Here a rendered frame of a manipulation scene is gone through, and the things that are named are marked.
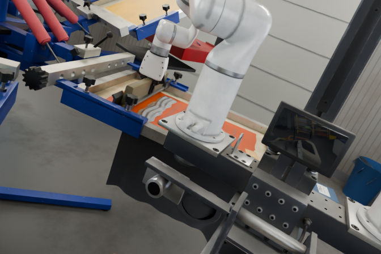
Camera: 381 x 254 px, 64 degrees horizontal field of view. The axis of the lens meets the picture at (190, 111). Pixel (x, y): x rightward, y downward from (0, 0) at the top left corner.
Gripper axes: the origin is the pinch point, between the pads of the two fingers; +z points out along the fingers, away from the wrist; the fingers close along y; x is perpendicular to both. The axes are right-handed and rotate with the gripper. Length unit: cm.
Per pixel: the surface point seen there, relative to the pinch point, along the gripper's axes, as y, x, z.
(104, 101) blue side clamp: -3.2, -30.6, 0.3
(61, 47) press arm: -40.2, -3.6, -1.9
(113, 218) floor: -4, 35, 102
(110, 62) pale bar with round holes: -21.9, 6.4, -1.4
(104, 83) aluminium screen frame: -14.9, -8.9, 3.0
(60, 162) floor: -64, 61, 102
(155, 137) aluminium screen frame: 17.1, -29.7, 4.6
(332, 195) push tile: 80, -14, 4
